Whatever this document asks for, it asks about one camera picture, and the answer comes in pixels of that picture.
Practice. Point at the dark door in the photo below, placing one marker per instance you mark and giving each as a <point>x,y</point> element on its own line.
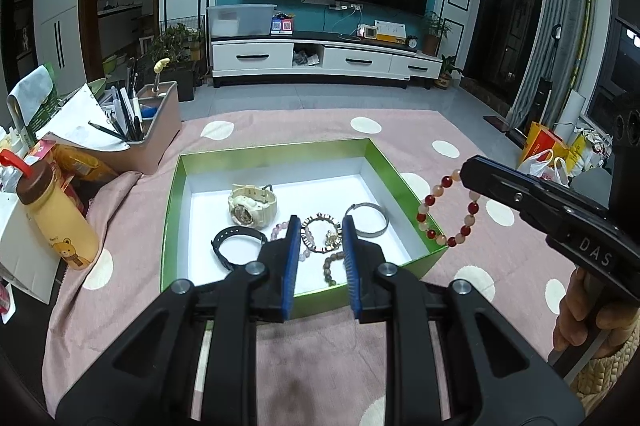
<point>510,16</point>

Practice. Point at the potted plant in brown pot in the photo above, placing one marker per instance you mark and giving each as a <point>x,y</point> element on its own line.
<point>430,43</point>

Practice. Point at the white television cabinet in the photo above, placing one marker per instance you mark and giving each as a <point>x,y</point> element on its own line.
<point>260,56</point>

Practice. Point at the silver metal bangle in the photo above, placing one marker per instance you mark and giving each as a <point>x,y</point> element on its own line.
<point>367,205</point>

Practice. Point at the white paper notebook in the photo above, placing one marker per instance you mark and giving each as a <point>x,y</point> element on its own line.
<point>75,116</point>

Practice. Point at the black wrist watch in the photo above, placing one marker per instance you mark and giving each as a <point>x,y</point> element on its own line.
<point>235,231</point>

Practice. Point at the orange snack packet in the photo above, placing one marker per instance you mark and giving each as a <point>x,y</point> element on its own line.
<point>80,163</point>

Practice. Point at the white power strip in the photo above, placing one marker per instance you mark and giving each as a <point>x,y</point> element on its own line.
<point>340,5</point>

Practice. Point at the black stick vacuum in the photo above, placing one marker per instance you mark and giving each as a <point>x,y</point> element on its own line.
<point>545,101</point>

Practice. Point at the white cardboard box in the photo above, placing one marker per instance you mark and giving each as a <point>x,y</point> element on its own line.
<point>20,251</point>

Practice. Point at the small black alarm clock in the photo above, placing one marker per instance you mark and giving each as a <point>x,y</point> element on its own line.
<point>412,43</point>

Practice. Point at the pink desk organizer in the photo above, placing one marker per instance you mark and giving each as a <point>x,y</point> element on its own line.
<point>160,136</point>

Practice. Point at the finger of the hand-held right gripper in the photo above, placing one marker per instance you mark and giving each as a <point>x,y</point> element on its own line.
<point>500,188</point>
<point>540,186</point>

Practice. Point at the small potted floor plant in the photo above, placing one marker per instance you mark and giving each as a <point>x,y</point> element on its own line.
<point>444,80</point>

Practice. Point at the grey striped curtain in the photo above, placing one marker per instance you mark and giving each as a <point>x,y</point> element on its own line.
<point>565,6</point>

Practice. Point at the bunch of pens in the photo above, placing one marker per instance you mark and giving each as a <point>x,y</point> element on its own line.
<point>132,106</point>

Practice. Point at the small sign stand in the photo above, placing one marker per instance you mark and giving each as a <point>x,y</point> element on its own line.
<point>282,25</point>

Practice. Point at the large leafy plant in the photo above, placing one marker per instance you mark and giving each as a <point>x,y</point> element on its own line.
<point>172,41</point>

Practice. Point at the person's right forearm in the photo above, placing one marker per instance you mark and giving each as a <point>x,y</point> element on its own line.
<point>610,366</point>

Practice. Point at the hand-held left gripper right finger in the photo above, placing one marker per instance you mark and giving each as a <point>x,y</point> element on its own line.
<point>350,266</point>

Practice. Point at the person's right hand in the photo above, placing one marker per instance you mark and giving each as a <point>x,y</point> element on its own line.
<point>570,311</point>

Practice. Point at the green and white package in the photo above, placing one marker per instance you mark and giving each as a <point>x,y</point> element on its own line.
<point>30,96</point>

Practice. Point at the green cardboard box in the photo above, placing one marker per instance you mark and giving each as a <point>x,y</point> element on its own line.
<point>400,193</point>

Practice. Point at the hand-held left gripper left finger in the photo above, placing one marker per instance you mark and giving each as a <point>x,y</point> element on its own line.
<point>292,266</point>

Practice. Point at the pink polka dot tablecloth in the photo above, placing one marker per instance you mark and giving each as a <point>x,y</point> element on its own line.
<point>140,206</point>

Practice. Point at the gold charm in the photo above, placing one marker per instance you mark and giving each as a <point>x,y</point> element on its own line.
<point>331,238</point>

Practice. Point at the small pink device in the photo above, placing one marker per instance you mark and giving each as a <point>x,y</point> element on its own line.
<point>366,32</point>

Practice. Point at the clear plastic storage box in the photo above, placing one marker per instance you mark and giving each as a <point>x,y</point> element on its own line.
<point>240,21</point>

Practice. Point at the yellow desk calendar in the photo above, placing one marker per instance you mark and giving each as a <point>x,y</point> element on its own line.
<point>390,31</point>

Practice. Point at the yellow shopping bag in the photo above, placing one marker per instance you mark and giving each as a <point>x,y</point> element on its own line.
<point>537,141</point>

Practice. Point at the cream wrist watch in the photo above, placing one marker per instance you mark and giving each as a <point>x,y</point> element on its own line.
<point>255,206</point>

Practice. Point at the yellow patterned bag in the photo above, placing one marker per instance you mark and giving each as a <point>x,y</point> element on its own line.
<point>587,151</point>

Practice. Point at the yellow bear bottle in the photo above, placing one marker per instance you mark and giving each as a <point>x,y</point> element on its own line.
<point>65,226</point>

